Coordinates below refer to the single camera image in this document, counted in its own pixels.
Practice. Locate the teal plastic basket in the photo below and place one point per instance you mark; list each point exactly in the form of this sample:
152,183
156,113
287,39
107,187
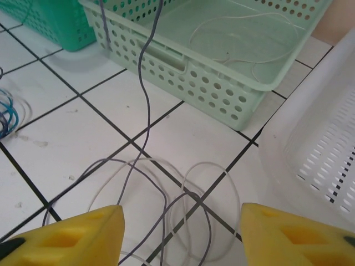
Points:
55,22

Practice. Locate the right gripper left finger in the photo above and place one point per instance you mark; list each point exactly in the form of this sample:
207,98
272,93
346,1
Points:
69,238

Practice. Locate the mint green plastic basket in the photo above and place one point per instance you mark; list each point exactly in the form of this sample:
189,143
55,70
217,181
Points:
194,80

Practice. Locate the white plastic basket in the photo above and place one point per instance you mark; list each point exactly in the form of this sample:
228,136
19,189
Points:
319,124

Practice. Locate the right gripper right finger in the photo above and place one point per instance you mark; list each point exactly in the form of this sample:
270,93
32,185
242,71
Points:
299,241

